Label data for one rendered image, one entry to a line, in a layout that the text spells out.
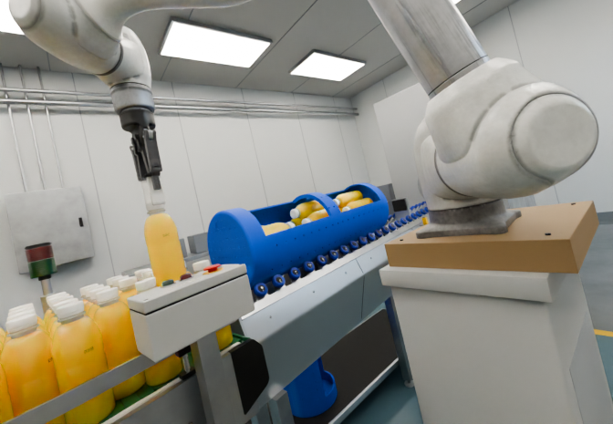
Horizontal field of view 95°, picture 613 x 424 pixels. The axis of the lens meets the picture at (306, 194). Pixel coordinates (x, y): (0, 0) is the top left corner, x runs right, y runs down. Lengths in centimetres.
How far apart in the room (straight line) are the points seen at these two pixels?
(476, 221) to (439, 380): 36
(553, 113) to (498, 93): 7
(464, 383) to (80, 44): 100
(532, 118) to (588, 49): 514
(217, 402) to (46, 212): 351
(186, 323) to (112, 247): 365
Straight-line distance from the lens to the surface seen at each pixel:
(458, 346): 72
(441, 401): 82
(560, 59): 561
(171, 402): 74
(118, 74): 82
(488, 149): 46
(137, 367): 71
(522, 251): 60
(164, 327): 57
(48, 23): 71
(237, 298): 62
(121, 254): 421
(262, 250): 90
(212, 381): 67
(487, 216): 69
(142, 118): 80
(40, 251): 120
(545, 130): 46
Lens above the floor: 120
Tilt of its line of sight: 2 degrees up
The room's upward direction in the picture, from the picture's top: 13 degrees counter-clockwise
